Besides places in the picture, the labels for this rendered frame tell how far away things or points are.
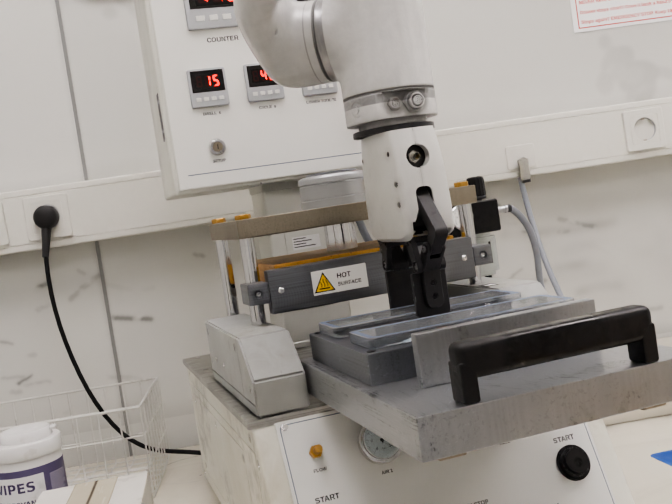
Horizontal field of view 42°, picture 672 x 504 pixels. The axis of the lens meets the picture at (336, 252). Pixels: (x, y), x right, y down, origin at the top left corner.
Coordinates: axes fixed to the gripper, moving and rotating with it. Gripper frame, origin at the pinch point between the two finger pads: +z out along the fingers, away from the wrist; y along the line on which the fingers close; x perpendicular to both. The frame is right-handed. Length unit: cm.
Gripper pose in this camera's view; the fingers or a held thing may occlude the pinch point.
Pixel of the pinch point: (417, 294)
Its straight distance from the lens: 81.2
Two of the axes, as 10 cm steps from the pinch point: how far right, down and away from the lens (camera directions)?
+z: 1.5, 9.9, 0.5
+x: -9.4, 1.6, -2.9
